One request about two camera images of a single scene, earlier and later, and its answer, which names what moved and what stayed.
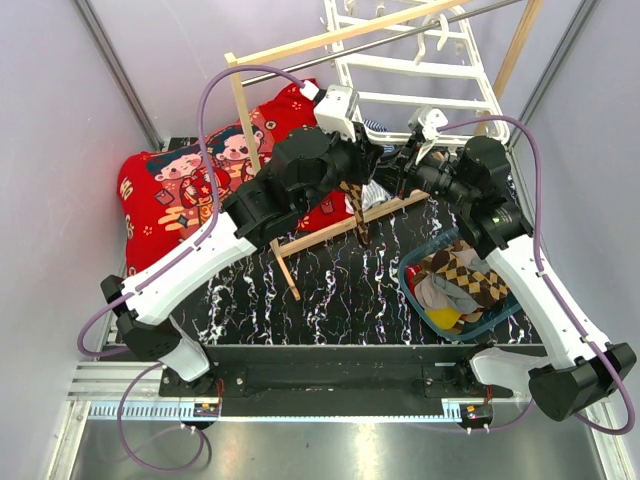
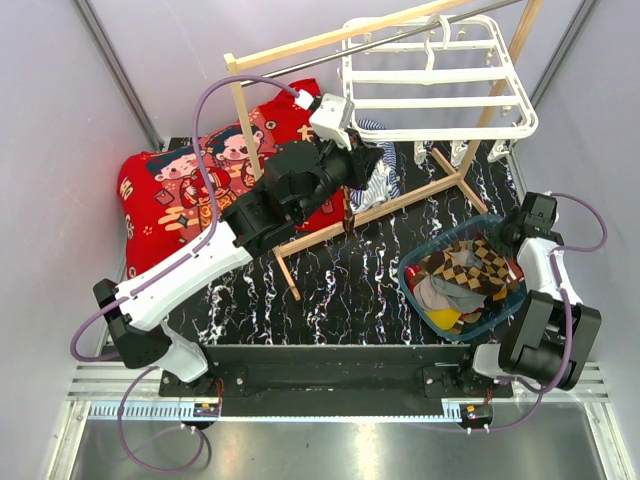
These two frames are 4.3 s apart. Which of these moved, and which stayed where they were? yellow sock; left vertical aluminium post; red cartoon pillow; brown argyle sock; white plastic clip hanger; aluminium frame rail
Moved: brown argyle sock; white plastic clip hanger
Stayed: yellow sock; red cartoon pillow; aluminium frame rail; left vertical aluminium post
